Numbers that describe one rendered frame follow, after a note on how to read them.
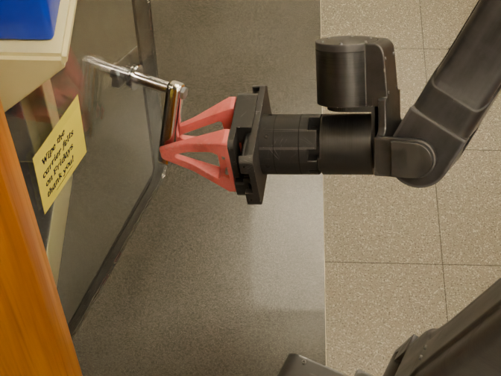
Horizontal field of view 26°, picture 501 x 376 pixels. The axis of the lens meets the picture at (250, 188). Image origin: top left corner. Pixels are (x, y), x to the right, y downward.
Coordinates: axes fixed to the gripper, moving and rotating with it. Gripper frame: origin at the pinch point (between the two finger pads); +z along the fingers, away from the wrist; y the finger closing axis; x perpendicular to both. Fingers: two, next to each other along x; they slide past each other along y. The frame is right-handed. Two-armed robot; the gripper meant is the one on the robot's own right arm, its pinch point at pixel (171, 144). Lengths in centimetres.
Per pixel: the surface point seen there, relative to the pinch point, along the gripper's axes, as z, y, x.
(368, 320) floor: -9, -58, 111
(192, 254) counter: 2.0, -2.6, 20.3
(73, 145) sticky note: 5.3, 8.7, -8.8
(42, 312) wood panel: -0.6, 31.9, -16.8
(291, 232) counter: -8.5, -6.9, 21.4
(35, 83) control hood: -2.7, 25.5, -31.3
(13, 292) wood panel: 0.4, 32.3, -19.5
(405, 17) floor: -13, -143, 102
